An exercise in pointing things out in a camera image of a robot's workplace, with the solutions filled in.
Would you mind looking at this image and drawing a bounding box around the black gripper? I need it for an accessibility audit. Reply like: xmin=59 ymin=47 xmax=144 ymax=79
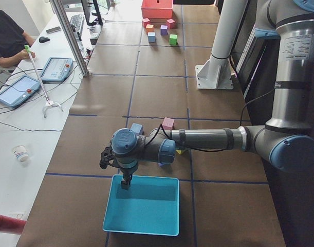
xmin=100 ymin=146 xmax=136 ymax=190

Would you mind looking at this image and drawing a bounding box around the light blue foam block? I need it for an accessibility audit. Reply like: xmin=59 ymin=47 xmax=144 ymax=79
xmin=130 ymin=123 xmax=144 ymax=135
xmin=147 ymin=32 xmax=156 ymax=43

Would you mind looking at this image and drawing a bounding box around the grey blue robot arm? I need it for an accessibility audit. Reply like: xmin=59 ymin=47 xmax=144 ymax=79
xmin=100 ymin=1 xmax=314 ymax=189

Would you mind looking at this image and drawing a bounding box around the teal plastic bin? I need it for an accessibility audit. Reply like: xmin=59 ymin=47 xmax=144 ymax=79
xmin=103 ymin=174 xmax=179 ymax=236

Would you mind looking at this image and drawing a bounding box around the near pink foam block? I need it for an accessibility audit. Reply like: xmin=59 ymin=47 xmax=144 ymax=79
xmin=162 ymin=117 xmax=175 ymax=130

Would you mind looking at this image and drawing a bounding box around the paper cup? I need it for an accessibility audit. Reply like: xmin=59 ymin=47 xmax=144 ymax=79
xmin=12 ymin=145 xmax=29 ymax=162

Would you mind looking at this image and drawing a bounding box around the reacher grabber tool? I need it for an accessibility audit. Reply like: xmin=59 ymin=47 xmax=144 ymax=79
xmin=24 ymin=45 xmax=64 ymax=118

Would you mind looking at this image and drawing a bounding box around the red object at edge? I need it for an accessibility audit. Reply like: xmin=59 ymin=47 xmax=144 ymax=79
xmin=0 ymin=215 xmax=26 ymax=235

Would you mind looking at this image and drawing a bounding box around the far teach pendant tablet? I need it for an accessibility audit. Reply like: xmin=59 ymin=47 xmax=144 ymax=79
xmin=41 ymin=57 xmax=73 ymax=84

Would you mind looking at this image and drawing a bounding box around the teach pendant tablet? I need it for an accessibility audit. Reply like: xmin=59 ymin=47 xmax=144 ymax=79
xmin=41 ymin=57 xmax=73 ymax=84
xmin=0 ymin=75 xmax=41 ymax=108

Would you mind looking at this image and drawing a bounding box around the near teach pendant tablet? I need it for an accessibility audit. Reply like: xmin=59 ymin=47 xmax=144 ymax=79
xmin=0 ymin=75 xmax=41 ymax=108

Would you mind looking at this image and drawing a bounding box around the green foam block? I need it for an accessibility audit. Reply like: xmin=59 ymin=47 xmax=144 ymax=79
xmin=169 ymin=34 xmax=178 ymax=46

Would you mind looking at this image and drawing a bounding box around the far purple foam block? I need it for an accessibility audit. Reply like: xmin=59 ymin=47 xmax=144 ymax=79
xmin=160 ymin=25 xmax=168 ymax=36

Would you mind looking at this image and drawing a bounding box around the far orange foam block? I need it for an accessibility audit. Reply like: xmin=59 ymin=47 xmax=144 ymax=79
xmin=145 ymin=24 xmax=154 ymax=33

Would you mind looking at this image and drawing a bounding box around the far magenta foam block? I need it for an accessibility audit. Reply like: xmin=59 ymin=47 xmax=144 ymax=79
xmin=142 ymin=18 xmax=151 ymax=28

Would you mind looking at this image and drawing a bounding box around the black computer mouse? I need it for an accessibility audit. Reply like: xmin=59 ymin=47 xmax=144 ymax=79
xmin=39 ymin=37 xmax=50 ymax=44

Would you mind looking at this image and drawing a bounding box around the far crimson foam block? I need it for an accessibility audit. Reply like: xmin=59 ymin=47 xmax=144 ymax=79
xmin=166 ymin=19 xmax=176 ymax=30

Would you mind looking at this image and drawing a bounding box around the black keyboard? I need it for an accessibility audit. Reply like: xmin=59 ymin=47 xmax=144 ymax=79
xmin=69 ymin=14 xmax=84 ymax=34

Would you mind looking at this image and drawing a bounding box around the smartphone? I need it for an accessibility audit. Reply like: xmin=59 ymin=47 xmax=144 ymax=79
xmin=46 ymin=26 xmax=62 ymax=34

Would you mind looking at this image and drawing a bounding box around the red plastic bin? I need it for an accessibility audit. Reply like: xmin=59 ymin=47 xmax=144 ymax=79
xmin=141 ymin=0 xmax=173 ymax=19

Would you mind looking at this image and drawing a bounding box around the black computer monitor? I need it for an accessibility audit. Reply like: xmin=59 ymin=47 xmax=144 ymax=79
xmin=81 ymin=0 xmax=103 ymax=26

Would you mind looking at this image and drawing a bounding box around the person in black shirt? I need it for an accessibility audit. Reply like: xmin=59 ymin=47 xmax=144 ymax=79
xmin=0 ymin=10 xmax=35 ymax=68

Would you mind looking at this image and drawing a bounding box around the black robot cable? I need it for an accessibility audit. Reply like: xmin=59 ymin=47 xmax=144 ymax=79
xmin=143 ymin=89 xmax=275 ymax=153

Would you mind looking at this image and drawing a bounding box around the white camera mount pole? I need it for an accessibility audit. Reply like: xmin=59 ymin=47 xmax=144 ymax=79
xmin=195 ymin=0 xmax=248 ymax=90

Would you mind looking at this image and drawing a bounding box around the aluminium frame post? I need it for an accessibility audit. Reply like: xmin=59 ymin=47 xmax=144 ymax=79
xmin=51 ymin=0 xmax=89 ymax=77

